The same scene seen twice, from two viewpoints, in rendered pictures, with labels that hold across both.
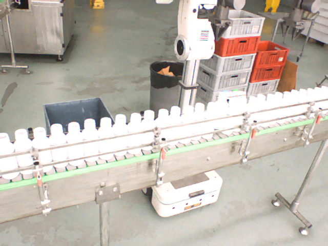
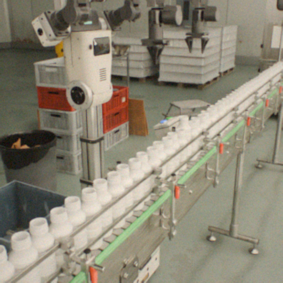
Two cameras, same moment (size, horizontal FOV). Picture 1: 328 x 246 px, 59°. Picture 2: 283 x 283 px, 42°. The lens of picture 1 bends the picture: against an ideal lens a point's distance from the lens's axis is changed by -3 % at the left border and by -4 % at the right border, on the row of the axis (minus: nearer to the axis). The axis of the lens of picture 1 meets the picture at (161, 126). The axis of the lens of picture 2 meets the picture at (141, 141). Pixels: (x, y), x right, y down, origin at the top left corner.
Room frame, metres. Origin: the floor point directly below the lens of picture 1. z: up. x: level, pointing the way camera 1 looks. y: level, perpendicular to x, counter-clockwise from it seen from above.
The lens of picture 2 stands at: (0.05, 0.63, 1.61)
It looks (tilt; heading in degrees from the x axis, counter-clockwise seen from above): 20 degrees down; 329
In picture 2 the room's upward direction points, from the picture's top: straight up
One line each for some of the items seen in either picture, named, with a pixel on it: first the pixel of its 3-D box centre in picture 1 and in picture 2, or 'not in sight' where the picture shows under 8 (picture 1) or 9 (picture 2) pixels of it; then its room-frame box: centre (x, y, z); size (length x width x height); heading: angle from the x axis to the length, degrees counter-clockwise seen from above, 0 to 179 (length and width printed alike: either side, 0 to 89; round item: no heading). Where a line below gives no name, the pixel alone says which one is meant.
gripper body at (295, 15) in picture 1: (295, 15); (197, 28); (1.53, -0.58, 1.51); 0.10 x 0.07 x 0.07; 29
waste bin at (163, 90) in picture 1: (168, 96); (31, 175); (2.86, -0.03, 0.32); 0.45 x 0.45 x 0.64
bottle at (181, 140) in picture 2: (208, 120); (179, 149); (1.14, -0.20, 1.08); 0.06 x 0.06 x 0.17
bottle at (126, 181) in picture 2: (120, 135); (122, 190); (0.95, 0.16, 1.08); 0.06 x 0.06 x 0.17
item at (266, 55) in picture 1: (262, 53); (102, 98); (4.10, -1.27, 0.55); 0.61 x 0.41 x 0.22; 122
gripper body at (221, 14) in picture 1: (221, 13); (155, 33); (1.31, -0.19, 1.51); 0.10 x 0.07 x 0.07; 30
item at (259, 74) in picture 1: (258, 68); (103, 116); (4.09, -1.27, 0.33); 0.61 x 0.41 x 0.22; 122
